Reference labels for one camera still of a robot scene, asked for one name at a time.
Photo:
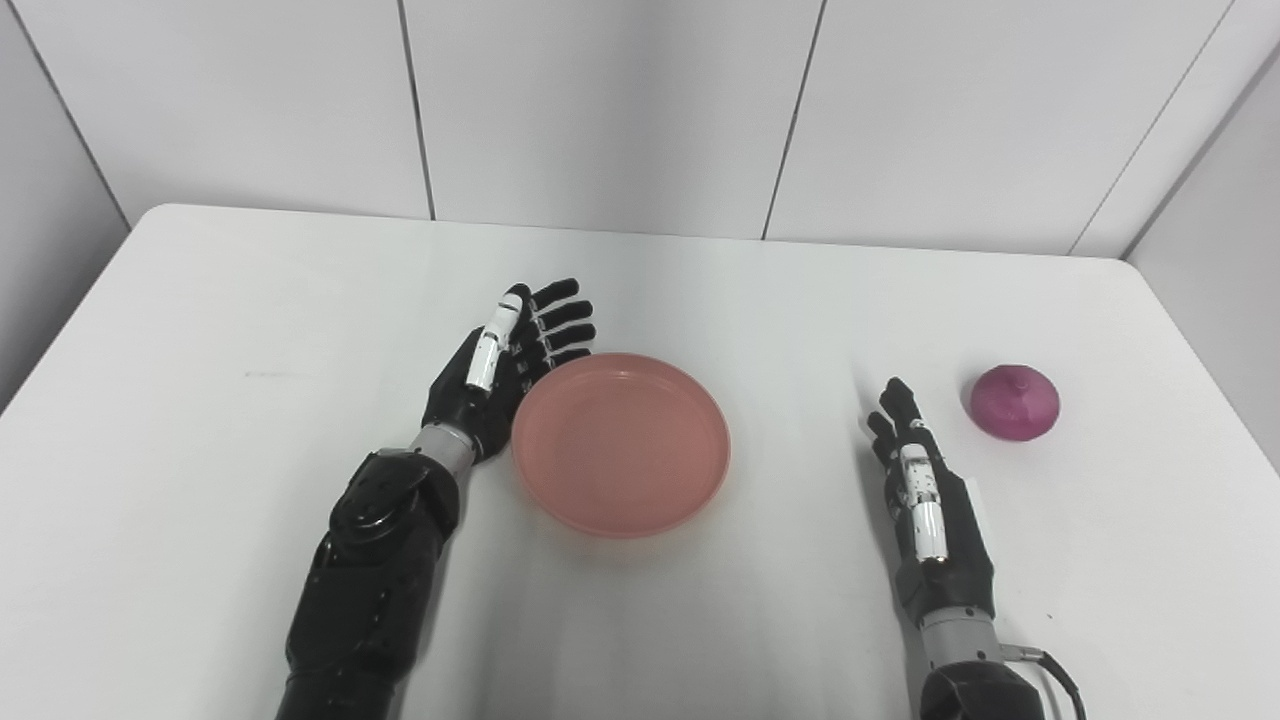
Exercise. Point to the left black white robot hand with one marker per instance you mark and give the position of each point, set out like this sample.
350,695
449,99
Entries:
470,410

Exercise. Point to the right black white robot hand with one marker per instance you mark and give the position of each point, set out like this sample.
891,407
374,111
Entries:
960,570

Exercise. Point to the pink round plate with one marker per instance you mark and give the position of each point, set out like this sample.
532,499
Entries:
620,445

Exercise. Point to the purple red onion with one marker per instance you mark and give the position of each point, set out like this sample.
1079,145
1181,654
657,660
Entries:
1015,403

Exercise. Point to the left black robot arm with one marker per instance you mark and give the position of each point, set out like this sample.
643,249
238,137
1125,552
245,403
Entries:
375,580

